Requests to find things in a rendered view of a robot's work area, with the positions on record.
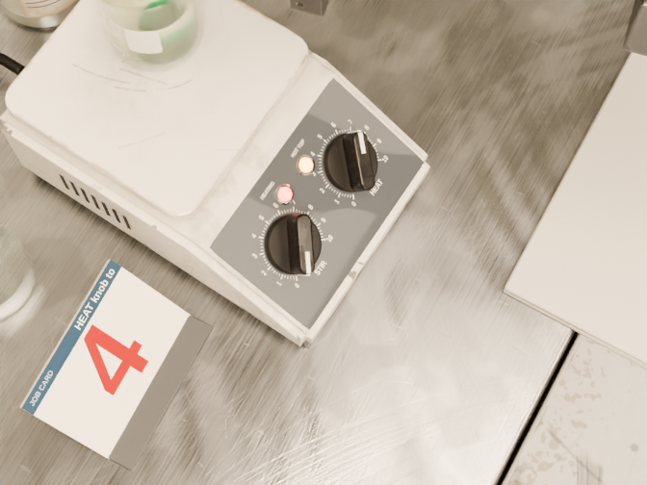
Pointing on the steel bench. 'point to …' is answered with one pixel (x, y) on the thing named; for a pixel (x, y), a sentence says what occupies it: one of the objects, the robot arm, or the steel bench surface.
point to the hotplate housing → (283, 116)
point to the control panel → (317, 205)
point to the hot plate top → (160, 102)
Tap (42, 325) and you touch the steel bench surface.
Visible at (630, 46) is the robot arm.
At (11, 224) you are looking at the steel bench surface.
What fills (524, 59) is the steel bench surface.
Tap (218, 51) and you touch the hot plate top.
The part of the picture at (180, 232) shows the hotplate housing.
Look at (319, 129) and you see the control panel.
